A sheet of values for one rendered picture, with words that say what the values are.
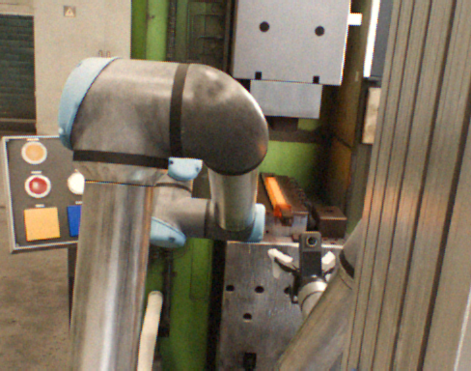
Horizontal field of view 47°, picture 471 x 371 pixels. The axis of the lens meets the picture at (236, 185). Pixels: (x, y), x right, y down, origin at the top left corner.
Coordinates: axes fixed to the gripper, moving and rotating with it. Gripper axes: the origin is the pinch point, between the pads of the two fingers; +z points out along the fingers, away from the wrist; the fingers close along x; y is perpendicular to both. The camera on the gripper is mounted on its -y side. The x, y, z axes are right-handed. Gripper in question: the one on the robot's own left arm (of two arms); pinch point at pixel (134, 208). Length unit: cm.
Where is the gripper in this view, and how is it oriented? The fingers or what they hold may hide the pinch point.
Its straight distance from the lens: 134.1
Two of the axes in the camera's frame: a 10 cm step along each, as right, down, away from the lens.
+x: -8.8, 0.7, -4.7
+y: -1.7, -9.7, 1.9
